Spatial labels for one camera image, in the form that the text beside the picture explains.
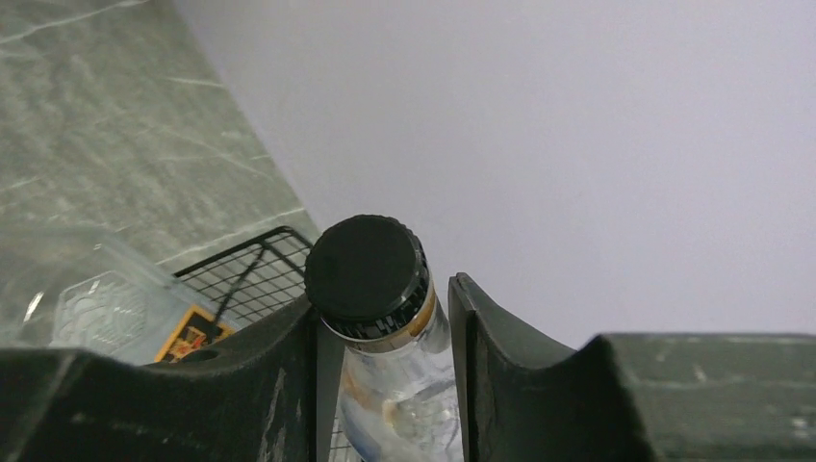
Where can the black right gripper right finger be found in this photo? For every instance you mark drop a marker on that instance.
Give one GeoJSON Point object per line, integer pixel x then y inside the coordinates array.
{"type": "Point", "coordinates": [627, 396]}

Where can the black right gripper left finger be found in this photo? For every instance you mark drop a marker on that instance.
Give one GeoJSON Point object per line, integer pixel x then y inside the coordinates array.
{"type": "Point", "coordinates": [76, 405]}

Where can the clear bottle with cork stopper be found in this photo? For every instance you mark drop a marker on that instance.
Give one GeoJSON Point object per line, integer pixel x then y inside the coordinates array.
{"type": "Point", "coordinates": [369, 279]}

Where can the clear bottle with black cap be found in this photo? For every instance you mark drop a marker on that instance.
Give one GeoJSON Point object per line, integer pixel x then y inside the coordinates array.
{"type": "Point", "coordinates": [85, 288]}

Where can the black wire wine rack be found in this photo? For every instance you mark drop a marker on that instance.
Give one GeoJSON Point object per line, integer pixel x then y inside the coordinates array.
{"type": "Point", "coordinates": [255, 274]}

